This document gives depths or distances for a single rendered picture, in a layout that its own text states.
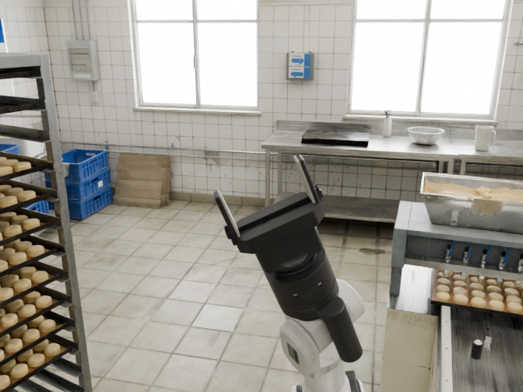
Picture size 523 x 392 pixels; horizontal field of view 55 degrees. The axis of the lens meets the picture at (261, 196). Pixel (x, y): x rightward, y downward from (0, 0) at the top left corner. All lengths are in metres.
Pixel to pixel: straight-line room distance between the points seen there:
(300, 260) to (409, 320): 1.48
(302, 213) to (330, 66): 4.54
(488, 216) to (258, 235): 1.44
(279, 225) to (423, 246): 1.46
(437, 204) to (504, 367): 0.58
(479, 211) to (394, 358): 0.69
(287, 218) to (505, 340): 1.50
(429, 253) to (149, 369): 1.81
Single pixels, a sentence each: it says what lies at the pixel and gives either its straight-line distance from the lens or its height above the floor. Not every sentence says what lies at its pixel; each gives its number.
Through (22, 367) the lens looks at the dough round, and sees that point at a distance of 1.81.
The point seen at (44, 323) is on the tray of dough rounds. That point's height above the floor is 0.97.
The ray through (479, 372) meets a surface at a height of 0.84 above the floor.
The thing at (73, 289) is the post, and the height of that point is 1.09.
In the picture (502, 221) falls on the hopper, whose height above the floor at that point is 1.23.
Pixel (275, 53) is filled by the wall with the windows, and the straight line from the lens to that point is 5.20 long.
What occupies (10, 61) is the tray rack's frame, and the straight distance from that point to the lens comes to 1.50.
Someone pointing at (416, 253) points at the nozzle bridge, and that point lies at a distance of 2.06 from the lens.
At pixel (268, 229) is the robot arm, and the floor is 1.65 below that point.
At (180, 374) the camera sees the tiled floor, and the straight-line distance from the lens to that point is 3.08.
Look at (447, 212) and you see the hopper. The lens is 1.97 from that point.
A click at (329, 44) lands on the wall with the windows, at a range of 5.12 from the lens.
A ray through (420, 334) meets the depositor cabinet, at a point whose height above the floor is 0.75.
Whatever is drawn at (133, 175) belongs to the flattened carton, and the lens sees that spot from 5.76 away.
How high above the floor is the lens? 1.89
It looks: 19 degrees down
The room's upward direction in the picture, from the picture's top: straight up
